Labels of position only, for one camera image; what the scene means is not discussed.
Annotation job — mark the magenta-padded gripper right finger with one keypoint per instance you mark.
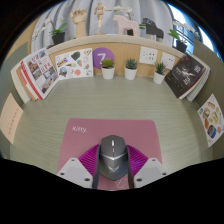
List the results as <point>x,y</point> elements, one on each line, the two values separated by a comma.
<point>150,171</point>

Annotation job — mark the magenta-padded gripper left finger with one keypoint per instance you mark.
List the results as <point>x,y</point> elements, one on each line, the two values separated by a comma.
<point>75,171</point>

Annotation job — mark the grey computer mouse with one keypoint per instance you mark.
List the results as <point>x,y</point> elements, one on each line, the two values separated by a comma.
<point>113,156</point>

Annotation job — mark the pink mouse pad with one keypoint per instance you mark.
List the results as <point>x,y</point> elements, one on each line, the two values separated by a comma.
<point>140,133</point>

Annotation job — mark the beige book with red text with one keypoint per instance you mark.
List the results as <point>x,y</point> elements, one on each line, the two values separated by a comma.
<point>10,118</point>

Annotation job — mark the small succulent in white pot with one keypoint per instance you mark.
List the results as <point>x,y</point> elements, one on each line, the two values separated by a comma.
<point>108,73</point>
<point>130,74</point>
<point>159,78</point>

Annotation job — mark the black book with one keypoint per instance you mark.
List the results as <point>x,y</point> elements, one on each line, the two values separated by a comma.
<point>185,76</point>

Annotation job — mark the brown book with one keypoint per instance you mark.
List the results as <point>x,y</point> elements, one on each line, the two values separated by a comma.
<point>20,81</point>

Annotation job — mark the white picture-cover book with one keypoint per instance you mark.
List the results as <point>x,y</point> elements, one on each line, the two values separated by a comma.
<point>41,71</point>

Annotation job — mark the white card with stickers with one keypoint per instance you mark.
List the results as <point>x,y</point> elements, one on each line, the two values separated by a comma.
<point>74,64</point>

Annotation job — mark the thick white book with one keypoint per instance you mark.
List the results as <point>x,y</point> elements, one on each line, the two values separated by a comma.
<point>15,80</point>

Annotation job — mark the green desk divider panel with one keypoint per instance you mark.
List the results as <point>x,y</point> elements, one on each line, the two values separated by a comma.
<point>213,73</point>
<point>6,66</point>

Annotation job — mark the purple round number sign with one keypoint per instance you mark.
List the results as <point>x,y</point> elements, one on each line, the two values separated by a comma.
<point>102,56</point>

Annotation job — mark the white orchid in black pot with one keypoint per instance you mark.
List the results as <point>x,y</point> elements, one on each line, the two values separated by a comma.
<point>181,46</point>
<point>58,38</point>

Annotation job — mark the wooden desk shelf ledge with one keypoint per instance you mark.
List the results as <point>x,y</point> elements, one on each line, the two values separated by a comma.
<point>123,41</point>

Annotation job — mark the black horse figure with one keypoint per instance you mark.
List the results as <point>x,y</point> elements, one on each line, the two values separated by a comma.
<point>152,30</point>

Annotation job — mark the pink horse figure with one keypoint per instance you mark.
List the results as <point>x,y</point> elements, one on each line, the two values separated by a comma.
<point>126,26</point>

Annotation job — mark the wooden hand model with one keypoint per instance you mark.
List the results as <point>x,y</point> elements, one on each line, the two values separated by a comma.
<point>79,23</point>

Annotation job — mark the grey curtain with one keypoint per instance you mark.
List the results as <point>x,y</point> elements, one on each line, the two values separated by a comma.
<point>90,20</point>

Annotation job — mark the window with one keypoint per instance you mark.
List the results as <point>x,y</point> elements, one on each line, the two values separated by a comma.
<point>190,23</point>

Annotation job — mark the wooden mannequin figure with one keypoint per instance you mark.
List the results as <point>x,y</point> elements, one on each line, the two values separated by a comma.
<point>99,16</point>

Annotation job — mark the white orchid plant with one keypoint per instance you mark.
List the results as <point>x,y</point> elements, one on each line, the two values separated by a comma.
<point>121,9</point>

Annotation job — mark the white wall socket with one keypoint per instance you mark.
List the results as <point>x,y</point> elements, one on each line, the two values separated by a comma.
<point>168,60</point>
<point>148,55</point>

